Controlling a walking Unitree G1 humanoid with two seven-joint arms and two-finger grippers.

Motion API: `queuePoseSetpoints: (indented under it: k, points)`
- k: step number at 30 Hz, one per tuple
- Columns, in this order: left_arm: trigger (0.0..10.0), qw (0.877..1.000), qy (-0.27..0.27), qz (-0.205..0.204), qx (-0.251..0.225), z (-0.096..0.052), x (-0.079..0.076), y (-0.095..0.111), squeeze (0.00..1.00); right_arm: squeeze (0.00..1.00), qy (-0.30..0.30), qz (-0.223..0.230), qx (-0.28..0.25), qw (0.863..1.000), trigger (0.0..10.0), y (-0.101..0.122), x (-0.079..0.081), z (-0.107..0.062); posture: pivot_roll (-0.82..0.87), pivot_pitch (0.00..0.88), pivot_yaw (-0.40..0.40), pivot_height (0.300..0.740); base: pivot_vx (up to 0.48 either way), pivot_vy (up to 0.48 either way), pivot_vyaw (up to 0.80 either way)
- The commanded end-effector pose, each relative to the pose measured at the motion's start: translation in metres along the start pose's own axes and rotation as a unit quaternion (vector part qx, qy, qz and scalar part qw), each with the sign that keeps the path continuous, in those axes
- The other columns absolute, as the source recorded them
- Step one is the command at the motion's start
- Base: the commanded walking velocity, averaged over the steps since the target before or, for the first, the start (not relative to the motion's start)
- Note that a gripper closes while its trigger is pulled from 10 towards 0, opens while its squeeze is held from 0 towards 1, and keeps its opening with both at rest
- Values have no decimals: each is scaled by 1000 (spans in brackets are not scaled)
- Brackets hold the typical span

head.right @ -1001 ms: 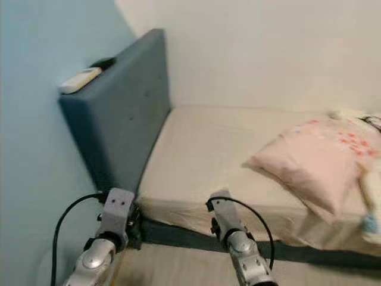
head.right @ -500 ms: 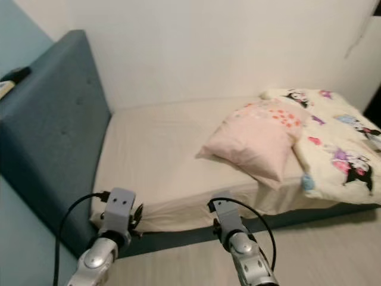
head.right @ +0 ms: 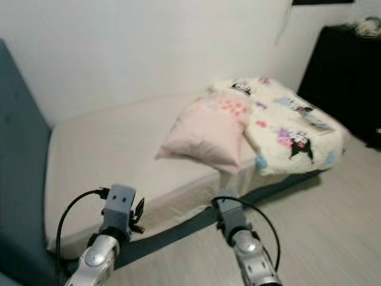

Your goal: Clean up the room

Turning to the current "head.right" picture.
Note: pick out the black cabinet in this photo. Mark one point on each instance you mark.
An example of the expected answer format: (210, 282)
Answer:
(345, 77)

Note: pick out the cream cartoon print blanket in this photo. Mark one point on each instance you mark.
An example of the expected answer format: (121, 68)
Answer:
(286, 134)

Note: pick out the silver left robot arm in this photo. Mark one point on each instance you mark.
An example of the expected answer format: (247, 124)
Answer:
(95, 262)

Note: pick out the pink dotted pillow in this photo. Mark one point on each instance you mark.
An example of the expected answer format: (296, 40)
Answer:
(205, 134)

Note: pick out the bed mattress cream sheet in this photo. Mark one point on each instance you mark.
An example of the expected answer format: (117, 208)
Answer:
(107, 149)

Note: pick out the white blind wand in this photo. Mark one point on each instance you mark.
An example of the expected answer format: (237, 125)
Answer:
(284, 24)

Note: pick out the dark window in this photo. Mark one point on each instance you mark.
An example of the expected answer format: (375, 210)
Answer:
(321, 2)

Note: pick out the blue upholstered headboard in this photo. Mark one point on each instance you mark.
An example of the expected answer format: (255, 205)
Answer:
(24, 179)

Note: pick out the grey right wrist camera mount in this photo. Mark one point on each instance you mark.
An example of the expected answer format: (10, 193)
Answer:
(229, 217)

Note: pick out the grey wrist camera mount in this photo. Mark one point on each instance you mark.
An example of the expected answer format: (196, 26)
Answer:
(119, 205)
(229, 217)

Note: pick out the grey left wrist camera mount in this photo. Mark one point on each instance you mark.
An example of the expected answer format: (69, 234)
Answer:
(119, 205)

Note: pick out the white book blue letters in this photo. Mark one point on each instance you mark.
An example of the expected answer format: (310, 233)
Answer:
(315, 120)

